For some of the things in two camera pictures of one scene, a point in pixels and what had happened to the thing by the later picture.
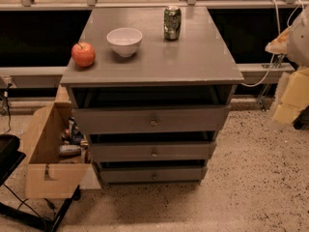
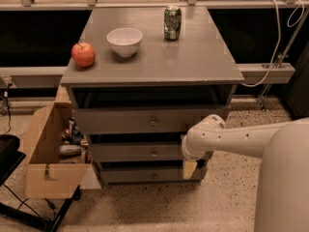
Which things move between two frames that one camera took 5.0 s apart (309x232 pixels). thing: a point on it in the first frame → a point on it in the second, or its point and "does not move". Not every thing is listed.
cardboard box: (45, 177) does not move
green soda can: (172, 22) does not move
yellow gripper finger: (294, 97) → (194, 144)
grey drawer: (152, 152) does not move
